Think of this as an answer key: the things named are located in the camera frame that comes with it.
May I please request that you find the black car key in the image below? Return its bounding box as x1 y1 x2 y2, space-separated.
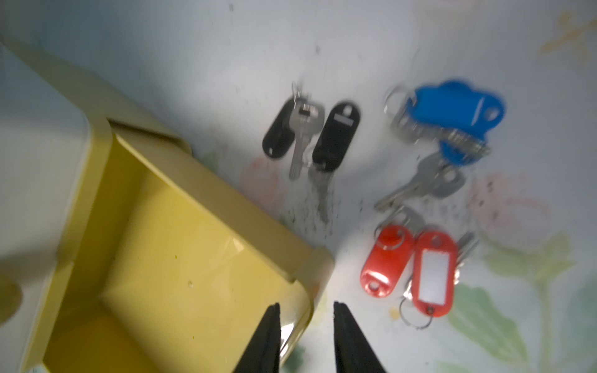
262 82 326 181

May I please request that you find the grey three-drawer cabinet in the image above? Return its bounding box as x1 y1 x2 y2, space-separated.
1 46 90 372

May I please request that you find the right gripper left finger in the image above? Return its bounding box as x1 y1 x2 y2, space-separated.
233 303 281 373

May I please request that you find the yellow bottom drawer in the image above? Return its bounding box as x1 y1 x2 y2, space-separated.
2 40 334 372

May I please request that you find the blue tag key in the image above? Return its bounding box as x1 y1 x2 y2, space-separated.
374 79 506 212

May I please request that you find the red tag key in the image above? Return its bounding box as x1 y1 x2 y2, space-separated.
399 229 479 330
360 205 425 298

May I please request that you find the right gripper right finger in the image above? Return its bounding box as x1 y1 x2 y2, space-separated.
334 302 385 373

